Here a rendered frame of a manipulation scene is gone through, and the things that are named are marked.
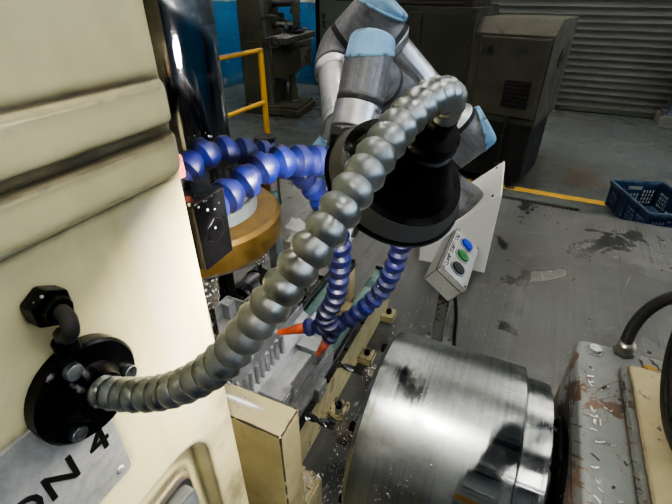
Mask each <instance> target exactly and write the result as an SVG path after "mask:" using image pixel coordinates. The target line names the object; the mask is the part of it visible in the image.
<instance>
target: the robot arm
mask: <svg viewBox="0 0 672 504"><path fill-rule="evenodd" d="M407 18H408V14H407V13H406V12H405V10H404V9H403V8H402V7H401V6H400V5H399V4H398V3H397V2H396V1H395V0H354V1H353V2H352V3H351V4H350V5H349V7H348V8H347V9H346V10H345V11H344V12H343V13H342V14H341V15H340V17H339V18H338V19H337V20H336V21H335V22H334V23H333V24H332V25H331V26H330V27H329V28H328V30H327V31H326V32H325V34H324V36H323V38H322V40H321V42H320V44H319V47H318V50H317V54H316V58H315V64H314V75H315V79H316V82H317V83H318V85H319V86H320V95H321V106H322V117H323V128H324V133H323V134H322V135H319V138H318V139H317V140H316V141H315V142H314V143H313V145H315V144H318V145H321V146H323V147H324V148H325V147H327V146H330V144H331V143H332V142H333V140H334V139H335V138H336V137H337V136H338V135H339V134H340V133H341V132H343V131H345V130H346V129H348V128H350V127H353V126H355V125H358V124H360V123H362V122H364V121H366V120H370V119H375V118H380V116H381V115H382V114H383V113H384V112H385V111H386V110H388V109H390V107H391V105H392V103H393V102H394V101H395V100H396V99H397V98H399V97H402V95H403V94H404V93H405V92H406V91H407V90H408V89H409V88H412V87H414V86H415V85H416V84H417V83H418V82H420V81H423V80H426V79H429V78H430V77H433V76H436V75H439V74H438V73H437V72H436V70H435V69H434V68H433V67H432V66H431V64H430V63H429V62H428V61H427V59H426V58H425V57H424V56H423V54H422V53H421V52H420V51H419V49H418V48H417V47H416V46H415V44H414V43H413V42H412V41H411V39H410V38H409V36H408V35H409V26H408V25H407V23H406V21H407ZM457 127H458V129H459V132H460V137H461V139H460V144H459V147H458V150H457V152H456V153H455V155H454V156H453V158H452V160H453V162H454V164H455V166H456V168H457V171H458V170H460V169H461V168H462V167H464V166H465V165H467V164H468V163H469V162H471V161H472V160H473V159H475V158H476V157H478V156H479V155H480V154H482V153H483V152H486V151H487V149H488V148H490V147H491V146H492V145H493V144H495V142H496V140H497V137H496V135H495V133H494V131H493V129H492V127H491V125H490V123H489V122H488V120H487V118H486V116H485V115H484V113H483V111H482V109H481V108H480V106H475V107H474V108H473V107H472V106H471V105H470V104H469V103H466V107H465V110H464V111H463V113H462V114H461V117H460V119H459V121H458V123H457ZM458 173H459V171H458ZM459 177H460V182H461V197H460V201H459V211H458V216H457V219H459V218H461V217H462V216H464V215H465V214H467V213H468V212H469V211H470V210H472V209H473V208H474V207H475V206H476V205H477V204H478V203H479V201H480V200H481V199H482V197H483V192H482V190H481V189H480V188H479V187H478V186H476V185H475V184H473V183H472V182H470V181H469V180H467V179H465V178H464V177H463V176H462V175H461V174H460V173H459ZM457 219H456V220H457Z"/></svg>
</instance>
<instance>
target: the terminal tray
mask: <svg viewBox="0 0 672 504"><path fill-rule="evenodd" d="M226 300H231V302H230V303H225V301H226ZM244 303H245V301H242V300H239V299H236V298H233V297H231V296H228V295H227V296H226V297H224V298H223V299H222V300H221V301H220V302H219V303H218V304H217V306H216V307H215V308H214V309H215V314H216V319H217V325H218V329H219V334H220V333H221V332H223V331H224V330H225V328H226V325H227V323H228V321H229V320H231V319H232V318H234V317H236V315H237V312H238V310H239V308H240V306H241V305H242V304H244ZM282 328H284V327H283V322H281V323H278V327H277V330H276V333H275V334H274V335H273V336H271V337H270V338H268V339H266V340H265V344H264V346H263V348H262V349H261V350H260V351H258V352H256V353H255V354H254V355H253V358H252V360H251V362H250V363H249V364H247V365H246V366H245V367H243V368H241V370H240V372H239V374H238V375H237V376H235V377H234V378H233V379H234V382H233V379H231V380H229V382H231V383H232V382H233V384H236V385H238V383H239V386H241V387H242V386H243V384H244V387H243V388H246V389H248V390H252V391H255V389H256V388H255V384H260V383H261V380H260V378H261V377H262V378H265V377H266V374H265V372H266V371H267V372H270V371H271V369H270V366H271V365H272V366H275V359H276V360H280V353H281V354H284V348H285V345H284V335H278V334H277V331H278V330H279V329H282ZM237 381H238V383H237Z"/></svg>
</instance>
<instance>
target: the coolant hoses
mask: <svg viewBox="0 0 672 504"><path fill-rule="evenodd" d="M328 148H329V146H327V147H325V148H324V147H323V146H321V145H318V144H315V145H310V146H309V147H306V146H305V145H304V144H295V145H292V146H291V147H289V149H288V147H286V146H285V145H283V144H277V145H275V146H273V147H272V146H271V144H270V143H269V142H268V141H267V140H257V141H256V142H255V143H252V141H251V140H250V139H249V138H248V137H241V138H237V139H236V140H235V142H234V141H232V140H231V138H230V137H228V136H227V135H220V136H217V137H215V138H214V140H213V142H211V141H207V140H206V139H204V138H202V137H196V138H195V139H194V140H193V141H192V142H191V143H190V144H189V150H185V151H183V152H180V153H179V158H180V168H179V170H178V171H179V175H180V180H181V185H182V190H183V194H184V199H185V204H186V209H187V213H188V218H189V223H190V227H191V232H192V237H193V242H194V246H195V251H196V256H197V261H198V265H199V269H202V270H209V269H210V268H211V267H212V266H214V265H215V264H216V263H217V262H219V261H220V260H221V259H222V258H224V257H225V256H226V255H227V254H229V253H230V252H231V251H232V250H233V248H232V241H231V235H230V229H229V222H228V216H229V214H233V213H235V212H237V211H239V210H241V209H242V207H243V205H244V199H245V197H247V198H250V199H252V198H253V197H255V196H257V195H258V194H260V192H261V186H260V185H261V184H264V185H269V184H271V183H273V182H275V181H276V180H277V177H278V178H281V179H284V178H285V179H287V180H289V181H292V183H293V184H294V185H295V186H296V188H297V189H301V193H302V194H303V196H304V197H305V199H308V200H309V203H310V206H311V208H312V209H313V210H314V211H317V210H319V200H320V198H321V197H322V196H323V195H324V194H325V193H327V192H329V191H328V189H326V181H325V180H324V179H323V178H322V177H321V176H322V175H325V174H324V162H325V157H326V153H327V150H328ZM218 165H219V166H220V167H223V168H231V167H232V166H234V165H236V166H234V167H233V168H232V169H231V171H230V172H229V176H230V178H228V179H227V178H219V179H217V180H216V181H215V182H214V183H213V184H212V185H209V184H204V183H200V182H201V181H202V180H203V179H205V178H206V173H207V172H206V170H211V169H213V168H215V167H217V166H218ZM205 169H206V170H205ZM349 237H350V233H349V231H348V230H347V239H346V242H345V244H343V245H342V246H341V247H340V248H337V249H334V250H333V259H332V261H331V264H330V267H329V273H330V275H329V278H328V283H329V284H328V286H327V293H326V295H325V298H324V300H323V301H322V303H321V304H320V305H319V306H318V308H317V313H316V316H315V319H314V320H313V319H312V318H306V319H305V320H304V321H303V323H299V324H296V325H293V326H289V327H286V328H282V329H279V330H278V331H277V334H278V335H293V334H305V335H306V336H308V337H310V336H313V335H315V333H317V334H318V335H320V336H322V340H321V342H320V344H319V347H318V349H317V351H316V353H315V354H316V356H318V357H319V356H320V355H321V354H322V353H323V352H324V351H325V350H326V349H327V348H328V347H329V345H330V344H331V345H332V344H335V343H336V342H337V340H338V338H339V336H340V335H341V333H342V332H344V331H345V330H346V329H347V327H349V328H353V327H355V326H356V325H357V322H362V321H364V320H365V318H366V315H368V316H369V315H372V313H373V312H374V310H375V308H379V307H380V306H381V305H382V303H383V301H385V300H387V299H388V298H389V296H390V292H392V291H393V290H395V287H396V283H397V282H398V281H399V280H400V277H401V273H402V272H403V271H404V269H405V262H406V261H407V260H408V258H409V251H410V250H411V248H402V247H396V246H391V245H390V247H391V248H390V249H389V251H388V254H387V255H388V258H387V259H386V260H385V263H384V265H385V267H383V269H382V270H381V273H380V274H381V275H380V276H379V277H378V279H377V280H376V284H374V285H373V286H372V288H371V291H368V292H367V293H366V294H365V297H364V298H361V299H359V300H358V302H357V304H355V305H353V306H351V307H350V310H347V311H344V312H343V313H342V314H341V315H336V314H338V313H339V312H340V310H341V307H342V305H343V304H344V303H345V296H346V295H347V292H348V287H347V286H348V285H349V282H350V278H349V275H350V273H351V266H350V263H351V262H352V256H351V253H350V252H351V249H352V245H351V242H350V240H349Z"/></svg>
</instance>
